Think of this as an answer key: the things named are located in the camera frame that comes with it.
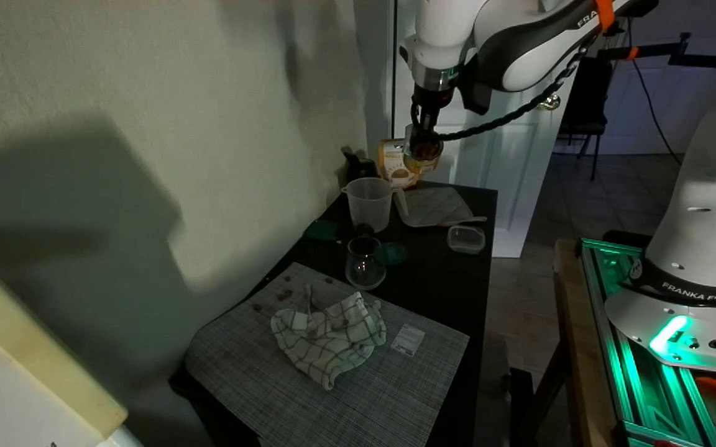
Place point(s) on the brown wooden plank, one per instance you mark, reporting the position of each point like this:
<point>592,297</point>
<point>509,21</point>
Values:
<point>582,355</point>

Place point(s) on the white door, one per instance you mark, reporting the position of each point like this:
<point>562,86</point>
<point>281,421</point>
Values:
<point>499,182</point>

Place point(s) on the black boom bar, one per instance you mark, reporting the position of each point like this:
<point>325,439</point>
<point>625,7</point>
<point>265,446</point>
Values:
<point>706,57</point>

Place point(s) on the white panel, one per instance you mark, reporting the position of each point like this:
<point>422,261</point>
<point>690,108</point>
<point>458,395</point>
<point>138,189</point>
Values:
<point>0,398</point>

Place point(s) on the clear plastic jug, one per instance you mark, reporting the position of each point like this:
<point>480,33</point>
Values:
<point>368,203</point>

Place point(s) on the small clear plastic container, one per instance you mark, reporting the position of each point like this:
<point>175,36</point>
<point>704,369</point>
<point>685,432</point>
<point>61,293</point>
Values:
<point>465,239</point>

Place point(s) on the white checked dish cloth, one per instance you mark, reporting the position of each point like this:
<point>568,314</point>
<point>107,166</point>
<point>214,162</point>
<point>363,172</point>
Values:
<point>328,338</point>

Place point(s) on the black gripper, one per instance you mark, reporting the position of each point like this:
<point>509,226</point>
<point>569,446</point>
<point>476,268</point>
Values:
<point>433,100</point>

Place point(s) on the black table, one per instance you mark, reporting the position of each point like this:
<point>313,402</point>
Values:
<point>458,288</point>

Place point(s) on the dark green round lid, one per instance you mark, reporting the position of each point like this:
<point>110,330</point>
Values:
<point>318,231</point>
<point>393,251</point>

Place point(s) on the clear glass tumbler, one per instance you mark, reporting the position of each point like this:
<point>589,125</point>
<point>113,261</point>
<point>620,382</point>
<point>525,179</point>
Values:
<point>367,264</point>

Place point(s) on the grey woven placemat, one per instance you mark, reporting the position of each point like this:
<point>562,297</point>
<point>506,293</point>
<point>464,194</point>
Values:
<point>373,393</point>

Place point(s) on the small white packet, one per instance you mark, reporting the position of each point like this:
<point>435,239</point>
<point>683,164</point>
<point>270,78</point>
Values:
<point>408,340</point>

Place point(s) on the dark object by wall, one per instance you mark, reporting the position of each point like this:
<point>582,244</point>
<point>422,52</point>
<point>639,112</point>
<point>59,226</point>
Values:
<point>356,162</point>

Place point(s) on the green-lit metal frame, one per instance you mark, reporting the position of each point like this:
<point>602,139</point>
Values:
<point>647,398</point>

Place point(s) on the beige wooden board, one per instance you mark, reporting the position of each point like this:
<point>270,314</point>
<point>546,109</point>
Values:
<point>35,355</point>

